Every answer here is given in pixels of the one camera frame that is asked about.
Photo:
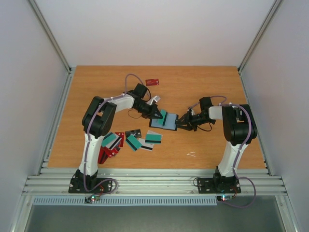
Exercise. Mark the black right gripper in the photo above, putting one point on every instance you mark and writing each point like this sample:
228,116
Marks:
189,120

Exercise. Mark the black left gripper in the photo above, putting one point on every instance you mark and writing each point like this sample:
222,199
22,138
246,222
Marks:
151,115

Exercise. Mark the teal card front bottom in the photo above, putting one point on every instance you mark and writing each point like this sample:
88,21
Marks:
163,119

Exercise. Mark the teal card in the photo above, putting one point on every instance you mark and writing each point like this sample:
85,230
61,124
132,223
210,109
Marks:
163,119
133,142
108,139
153,138

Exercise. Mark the black leather card holder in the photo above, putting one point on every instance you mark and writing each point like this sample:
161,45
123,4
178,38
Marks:
168,122

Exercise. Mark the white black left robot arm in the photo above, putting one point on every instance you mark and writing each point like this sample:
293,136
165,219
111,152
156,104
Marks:
98,119

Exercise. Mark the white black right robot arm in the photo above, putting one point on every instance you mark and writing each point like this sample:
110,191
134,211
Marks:
239,129

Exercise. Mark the teal card right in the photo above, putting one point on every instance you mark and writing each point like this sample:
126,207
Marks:
153,138

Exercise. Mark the black card in pile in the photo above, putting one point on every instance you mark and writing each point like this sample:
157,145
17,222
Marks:
136,133

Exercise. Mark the white card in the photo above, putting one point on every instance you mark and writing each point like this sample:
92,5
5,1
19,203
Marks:
144,145

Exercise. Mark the teal card middle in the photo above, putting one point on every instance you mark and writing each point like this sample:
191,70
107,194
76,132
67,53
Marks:
133,142

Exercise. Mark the red card far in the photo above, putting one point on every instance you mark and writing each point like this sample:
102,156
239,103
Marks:
152,82

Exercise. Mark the small red card top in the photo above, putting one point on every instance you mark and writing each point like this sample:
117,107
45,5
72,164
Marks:
121,136

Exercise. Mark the teal card top left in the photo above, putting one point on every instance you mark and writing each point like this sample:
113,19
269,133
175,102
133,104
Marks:
108,139

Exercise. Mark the red card left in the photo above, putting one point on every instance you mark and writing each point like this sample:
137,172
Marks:
104,154

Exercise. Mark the right controller board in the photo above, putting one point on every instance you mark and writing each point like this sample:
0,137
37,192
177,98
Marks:
225,198

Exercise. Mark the controller board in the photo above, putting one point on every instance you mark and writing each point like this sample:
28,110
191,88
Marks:
225,198
92,198

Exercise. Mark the left controller board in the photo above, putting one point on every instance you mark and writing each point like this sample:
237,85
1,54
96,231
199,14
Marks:
92,198

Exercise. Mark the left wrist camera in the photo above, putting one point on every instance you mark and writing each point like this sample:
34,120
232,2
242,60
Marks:
153,100

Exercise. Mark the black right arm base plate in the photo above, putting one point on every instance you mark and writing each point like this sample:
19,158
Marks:
212,186

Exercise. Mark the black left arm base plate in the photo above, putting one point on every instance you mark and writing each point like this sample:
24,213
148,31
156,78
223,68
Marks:
89,184

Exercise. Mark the grey slotted cable duct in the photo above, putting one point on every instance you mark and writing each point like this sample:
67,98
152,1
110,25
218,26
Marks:
127,201

